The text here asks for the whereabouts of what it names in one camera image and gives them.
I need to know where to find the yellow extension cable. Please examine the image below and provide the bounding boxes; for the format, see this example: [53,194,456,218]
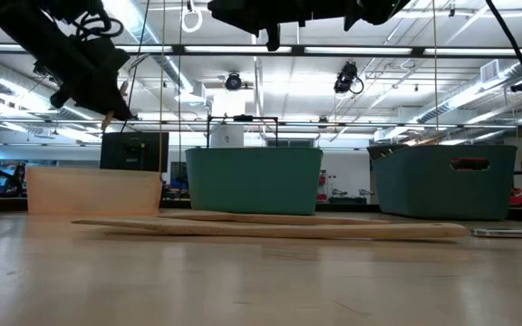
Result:
[431,0,440,146]

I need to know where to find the white hanging ring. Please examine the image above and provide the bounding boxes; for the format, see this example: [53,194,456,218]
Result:
[180,7,204,34]

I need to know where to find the silver pointed table knife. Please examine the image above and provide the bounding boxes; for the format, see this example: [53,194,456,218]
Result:
[470,227,522,239]

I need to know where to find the teal green plastic bin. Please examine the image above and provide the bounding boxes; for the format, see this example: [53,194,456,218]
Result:
[184,147,324,216]

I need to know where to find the black slotted spatula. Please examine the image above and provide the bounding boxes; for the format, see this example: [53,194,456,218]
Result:
[366,143,411,161]

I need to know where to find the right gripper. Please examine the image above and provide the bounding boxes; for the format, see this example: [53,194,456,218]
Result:
[206,0,364,53]

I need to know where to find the wooden slotted spatula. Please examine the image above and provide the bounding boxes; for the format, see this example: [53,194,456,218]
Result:
[71,216,469,240]

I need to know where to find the black hanging camera with cable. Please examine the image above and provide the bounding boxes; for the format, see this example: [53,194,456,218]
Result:
[332,61,365,96]

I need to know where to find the red fire extinguisher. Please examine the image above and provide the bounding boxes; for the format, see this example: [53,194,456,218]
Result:
[316,169,329,203]

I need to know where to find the blue-grey plastic bin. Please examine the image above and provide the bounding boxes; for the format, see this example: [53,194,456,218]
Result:
[366,143,519,222]

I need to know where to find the round black hanging camera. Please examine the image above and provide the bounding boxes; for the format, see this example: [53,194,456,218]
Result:
[223,71,244,92]

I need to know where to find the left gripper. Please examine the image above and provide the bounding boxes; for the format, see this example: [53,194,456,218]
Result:
[33,35,134,121]

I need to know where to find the long black metal beam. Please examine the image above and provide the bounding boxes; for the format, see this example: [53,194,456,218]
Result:
[0,43,522,58]

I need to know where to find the thin black frame stand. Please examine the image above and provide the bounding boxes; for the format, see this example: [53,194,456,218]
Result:
[205,114,280,149]

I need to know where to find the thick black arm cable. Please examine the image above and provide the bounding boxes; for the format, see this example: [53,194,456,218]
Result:
[484,0,522,110]

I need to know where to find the orange translucent plastic tray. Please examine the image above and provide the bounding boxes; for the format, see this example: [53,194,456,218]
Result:
[25,166,163,216]

